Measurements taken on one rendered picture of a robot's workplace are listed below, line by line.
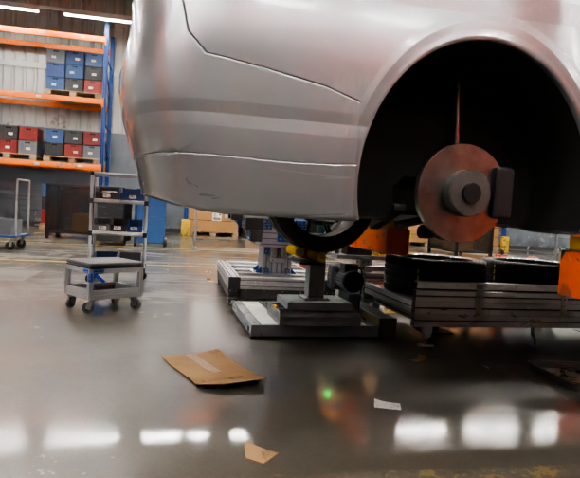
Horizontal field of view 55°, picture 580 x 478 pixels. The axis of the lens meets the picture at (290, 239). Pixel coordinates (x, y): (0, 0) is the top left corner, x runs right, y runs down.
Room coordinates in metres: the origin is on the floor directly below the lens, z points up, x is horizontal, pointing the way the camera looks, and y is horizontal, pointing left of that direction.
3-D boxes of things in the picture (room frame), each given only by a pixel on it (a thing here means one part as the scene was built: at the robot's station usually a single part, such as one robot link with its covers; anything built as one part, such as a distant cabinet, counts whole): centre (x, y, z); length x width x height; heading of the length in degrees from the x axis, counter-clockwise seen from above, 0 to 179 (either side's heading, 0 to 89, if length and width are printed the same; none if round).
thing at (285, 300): (3.43, -0.17, 0.32); 0.40 x 0.30 x 0.28; 104
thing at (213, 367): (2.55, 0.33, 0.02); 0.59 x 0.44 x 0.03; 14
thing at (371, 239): (3.75, -0.61, 0.69); 0.52 x 0.17 x 0.35; 14
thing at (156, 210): (9.59, 2.42, 0.48); 0.64 x 0.54 x 0.97; 18
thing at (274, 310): (3.43, -0.17, 0.13); 0.50 x 0.36 x 0.10; 104
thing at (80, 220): (10.40, 3.81, 0.48); 1.26 x 0.85 x 0.97; 99
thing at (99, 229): (5.20, 1.60, 0.50); 0.53 x 0.42 x 1.00; 104
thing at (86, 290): (3.86, 1.27, 0.17); 0.43 x 0.36 x 0.34; 137
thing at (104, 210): (9.47, 3.02, 0.48); 0.64 x 0.54 x 0.97; 1
